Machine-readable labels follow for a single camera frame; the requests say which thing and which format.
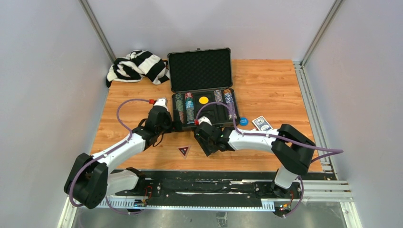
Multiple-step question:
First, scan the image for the blue purple chip stack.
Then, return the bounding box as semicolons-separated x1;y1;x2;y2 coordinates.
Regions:
223;89;237;120

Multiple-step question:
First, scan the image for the aluminium corner post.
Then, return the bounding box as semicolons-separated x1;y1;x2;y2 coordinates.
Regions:
300;0;344;67
78;0;116;62

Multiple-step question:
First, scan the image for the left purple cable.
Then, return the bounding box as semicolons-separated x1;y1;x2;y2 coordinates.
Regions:
68;98;151;216

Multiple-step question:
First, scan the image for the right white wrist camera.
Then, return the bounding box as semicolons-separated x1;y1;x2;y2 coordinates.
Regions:
194;116;212;126

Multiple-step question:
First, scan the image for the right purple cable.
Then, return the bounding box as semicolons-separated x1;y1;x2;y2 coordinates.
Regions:
195;101;344;219

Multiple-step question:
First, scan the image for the blue playing card box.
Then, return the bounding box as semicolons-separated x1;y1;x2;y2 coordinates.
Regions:
252;115;273;131

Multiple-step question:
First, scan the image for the black poker set case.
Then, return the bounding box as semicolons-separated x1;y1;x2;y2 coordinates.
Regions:
167;47;240;131

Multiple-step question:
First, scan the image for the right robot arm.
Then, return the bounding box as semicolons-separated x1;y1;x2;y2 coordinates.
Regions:
193;122;316;198

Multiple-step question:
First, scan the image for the left aluminium corner post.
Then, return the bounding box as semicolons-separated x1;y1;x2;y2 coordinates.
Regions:
78;0;116;62

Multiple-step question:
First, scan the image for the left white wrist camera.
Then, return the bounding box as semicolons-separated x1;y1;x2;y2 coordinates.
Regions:
149;97;168;111

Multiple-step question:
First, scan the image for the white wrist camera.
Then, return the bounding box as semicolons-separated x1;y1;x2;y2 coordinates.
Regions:
194;116;212;126
149;97;168;111

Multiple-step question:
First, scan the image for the blue small blind button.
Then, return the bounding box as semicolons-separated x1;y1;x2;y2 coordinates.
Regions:
240;117;249;126

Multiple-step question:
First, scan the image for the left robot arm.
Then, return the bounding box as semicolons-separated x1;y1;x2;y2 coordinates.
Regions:
64;104;182;209

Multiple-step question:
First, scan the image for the purple cable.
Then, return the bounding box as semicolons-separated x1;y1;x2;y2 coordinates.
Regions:
195;101;344;219
68;98;151;216

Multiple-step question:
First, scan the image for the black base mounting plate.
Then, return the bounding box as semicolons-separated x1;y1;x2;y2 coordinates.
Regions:
116;171;302;208

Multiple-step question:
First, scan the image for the yellow dealer button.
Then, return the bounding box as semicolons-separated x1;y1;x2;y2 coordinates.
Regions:
199;96;209;105

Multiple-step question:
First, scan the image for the black white striped cloth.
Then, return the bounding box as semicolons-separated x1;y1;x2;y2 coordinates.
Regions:
106;50;171;88

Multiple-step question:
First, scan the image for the green chip stack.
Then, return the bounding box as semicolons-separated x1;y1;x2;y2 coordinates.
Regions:
175;94;184;124

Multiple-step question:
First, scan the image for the aluminium frame rail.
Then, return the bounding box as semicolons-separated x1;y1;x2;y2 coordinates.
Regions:
293;61;333;172

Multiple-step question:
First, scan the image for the triangular all in marker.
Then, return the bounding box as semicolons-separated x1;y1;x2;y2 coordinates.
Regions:
178;145;191;159

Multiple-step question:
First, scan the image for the right aluminium corner post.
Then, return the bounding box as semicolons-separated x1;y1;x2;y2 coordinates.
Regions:
300;0;344;67

